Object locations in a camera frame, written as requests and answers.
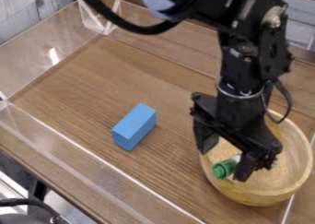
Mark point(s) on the black metal table frame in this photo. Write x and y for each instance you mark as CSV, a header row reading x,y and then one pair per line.
x,y
39,213

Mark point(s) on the brown wooden bowl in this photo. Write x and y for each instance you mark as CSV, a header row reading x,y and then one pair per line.
x,y
269,186

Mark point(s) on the clear acrylic corner bracket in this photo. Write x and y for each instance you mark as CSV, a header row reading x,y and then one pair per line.
x,y
94,21

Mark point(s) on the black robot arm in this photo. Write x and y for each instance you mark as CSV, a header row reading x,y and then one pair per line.
x,y
255,58

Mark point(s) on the green whiteboard marker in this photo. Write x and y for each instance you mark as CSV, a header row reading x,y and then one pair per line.
x,y
226,167

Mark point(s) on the blue rectangular block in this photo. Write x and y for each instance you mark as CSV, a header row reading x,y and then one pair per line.
x,y
134,126

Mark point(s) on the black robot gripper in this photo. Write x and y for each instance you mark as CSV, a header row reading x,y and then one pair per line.
x,y
235,116

